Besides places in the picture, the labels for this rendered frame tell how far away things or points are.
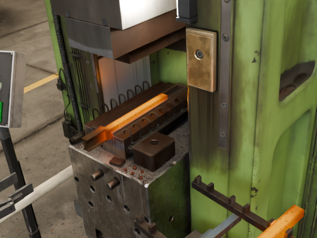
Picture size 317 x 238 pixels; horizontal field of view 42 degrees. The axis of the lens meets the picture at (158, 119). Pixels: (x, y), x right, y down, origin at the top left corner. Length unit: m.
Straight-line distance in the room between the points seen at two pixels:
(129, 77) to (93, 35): 0.47
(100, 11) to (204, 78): 0.34
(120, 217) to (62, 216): 1.14
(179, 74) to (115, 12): 0.65
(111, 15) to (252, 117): 0.48
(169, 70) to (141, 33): 0.50
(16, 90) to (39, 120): 2.01
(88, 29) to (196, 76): 0.34
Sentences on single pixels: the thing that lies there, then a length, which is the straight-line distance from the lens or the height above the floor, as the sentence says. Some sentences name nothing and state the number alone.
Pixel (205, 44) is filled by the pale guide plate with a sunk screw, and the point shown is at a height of 1.32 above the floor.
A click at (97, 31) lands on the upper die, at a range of 1.22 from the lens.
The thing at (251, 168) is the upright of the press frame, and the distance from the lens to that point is 1.26.
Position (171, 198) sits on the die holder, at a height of 0.79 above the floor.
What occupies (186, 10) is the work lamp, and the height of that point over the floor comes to 1.41.
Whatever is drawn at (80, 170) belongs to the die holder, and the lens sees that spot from 1.52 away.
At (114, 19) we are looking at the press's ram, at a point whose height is 1.39.
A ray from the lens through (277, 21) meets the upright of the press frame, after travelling 1.10.
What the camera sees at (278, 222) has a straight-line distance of 1.05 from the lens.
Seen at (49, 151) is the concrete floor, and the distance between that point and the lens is 3.19.
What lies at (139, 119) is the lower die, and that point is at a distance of 1.45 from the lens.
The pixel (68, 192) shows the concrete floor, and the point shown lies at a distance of 2.76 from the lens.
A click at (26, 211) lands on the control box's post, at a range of 2.09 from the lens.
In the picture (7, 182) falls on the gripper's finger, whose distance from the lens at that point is 1.26.
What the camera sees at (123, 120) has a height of 1.01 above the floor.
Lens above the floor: 1.72
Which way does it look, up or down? 31 degrees down
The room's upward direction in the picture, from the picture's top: 4 degrees counter-clockwise
